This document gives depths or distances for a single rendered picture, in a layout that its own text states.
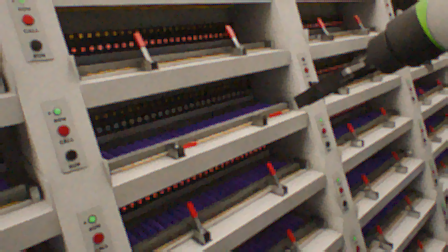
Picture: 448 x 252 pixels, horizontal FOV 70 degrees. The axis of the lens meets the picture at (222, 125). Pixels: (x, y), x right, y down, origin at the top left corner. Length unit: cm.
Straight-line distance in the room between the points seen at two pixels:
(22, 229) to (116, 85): 28
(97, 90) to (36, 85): 10
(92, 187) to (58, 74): 20
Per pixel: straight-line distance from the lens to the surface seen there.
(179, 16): 103
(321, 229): 108
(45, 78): 62
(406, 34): 60
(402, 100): 162
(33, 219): 60
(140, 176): 64
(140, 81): 67
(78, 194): 60
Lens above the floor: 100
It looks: 2 degrees down
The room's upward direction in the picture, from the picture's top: 17 degrees counter-clockwise
